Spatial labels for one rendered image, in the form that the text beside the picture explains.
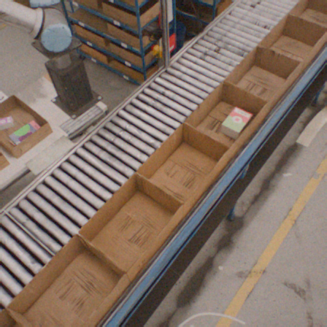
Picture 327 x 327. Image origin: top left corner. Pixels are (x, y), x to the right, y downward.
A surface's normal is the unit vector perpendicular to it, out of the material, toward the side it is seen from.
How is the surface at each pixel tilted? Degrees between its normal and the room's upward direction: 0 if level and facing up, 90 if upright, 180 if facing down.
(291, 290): 0
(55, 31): 91
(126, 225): 0
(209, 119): 0
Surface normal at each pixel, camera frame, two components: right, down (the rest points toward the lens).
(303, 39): -0.63, 0.66
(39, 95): -0.05, -0.55
